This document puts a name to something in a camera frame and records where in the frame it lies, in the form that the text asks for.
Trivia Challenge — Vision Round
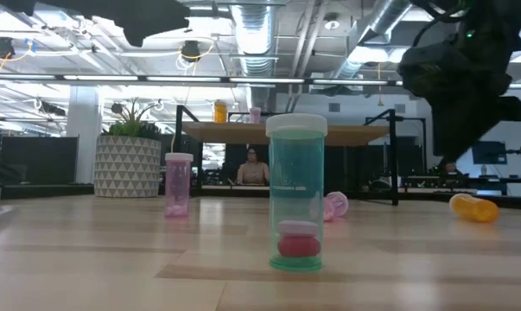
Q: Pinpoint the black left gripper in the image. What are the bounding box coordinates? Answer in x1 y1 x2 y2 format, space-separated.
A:
108 0 191 48

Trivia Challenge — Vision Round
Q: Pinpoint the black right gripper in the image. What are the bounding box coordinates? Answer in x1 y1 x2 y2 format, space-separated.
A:
397 36 521 162

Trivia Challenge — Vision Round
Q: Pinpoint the wide orange medicine bottle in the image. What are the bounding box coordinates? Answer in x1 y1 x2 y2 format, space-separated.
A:
448 193 500 224

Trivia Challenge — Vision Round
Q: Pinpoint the short orange medicine bottle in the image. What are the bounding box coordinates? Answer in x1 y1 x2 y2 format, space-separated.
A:
213 99 228 124

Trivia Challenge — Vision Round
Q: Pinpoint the green bottle with red pill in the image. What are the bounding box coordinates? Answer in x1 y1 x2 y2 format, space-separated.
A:
265 113 328 273

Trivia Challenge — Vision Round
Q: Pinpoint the tall pink medicine bottle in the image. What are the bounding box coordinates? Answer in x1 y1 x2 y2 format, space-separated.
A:
164 152 194 219

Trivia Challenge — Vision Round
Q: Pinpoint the dark computer monitor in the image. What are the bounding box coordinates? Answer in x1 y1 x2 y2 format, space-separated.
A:
472 140 508 166

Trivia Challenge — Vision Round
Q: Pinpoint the dark office desk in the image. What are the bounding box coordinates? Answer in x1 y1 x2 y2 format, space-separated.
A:
458 175 521 196

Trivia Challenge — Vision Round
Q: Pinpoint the gold hanging pendant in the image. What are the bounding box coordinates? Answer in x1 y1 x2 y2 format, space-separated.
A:
375 62 384 108

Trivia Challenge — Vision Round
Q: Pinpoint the green spiky plant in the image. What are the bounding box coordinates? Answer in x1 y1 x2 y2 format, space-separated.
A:
106 98 161 140

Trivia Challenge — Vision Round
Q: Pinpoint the white triangle-patterned planter pot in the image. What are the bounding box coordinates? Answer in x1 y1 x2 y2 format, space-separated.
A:
94 135 162 199

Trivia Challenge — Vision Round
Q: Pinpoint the lavender pill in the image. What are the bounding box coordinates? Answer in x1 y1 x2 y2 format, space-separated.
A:
279 220 320 238

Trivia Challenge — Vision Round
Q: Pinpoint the dark office partition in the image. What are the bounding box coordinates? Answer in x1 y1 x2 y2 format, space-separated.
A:
0 136 79 185

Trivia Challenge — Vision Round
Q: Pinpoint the red pill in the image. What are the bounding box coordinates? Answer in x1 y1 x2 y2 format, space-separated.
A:
277 235 322 259

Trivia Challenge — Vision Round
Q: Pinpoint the black overhead camera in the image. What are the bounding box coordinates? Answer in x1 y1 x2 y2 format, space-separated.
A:
181 40 202 64

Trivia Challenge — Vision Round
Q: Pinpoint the silver corrugated ventilation duct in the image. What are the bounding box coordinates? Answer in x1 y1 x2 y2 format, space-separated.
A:
230 0 279 114

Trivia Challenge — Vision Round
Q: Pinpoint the silver slanted ventilation duct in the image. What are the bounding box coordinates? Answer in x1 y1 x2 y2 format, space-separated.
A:
328 0 419 81

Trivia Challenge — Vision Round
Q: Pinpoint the black overhead frame bar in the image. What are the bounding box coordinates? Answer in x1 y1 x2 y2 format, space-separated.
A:
0 73 521 90

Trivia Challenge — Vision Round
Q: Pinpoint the wooden shelf with black frame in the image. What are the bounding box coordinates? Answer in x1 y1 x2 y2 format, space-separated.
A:
171 105 428 206

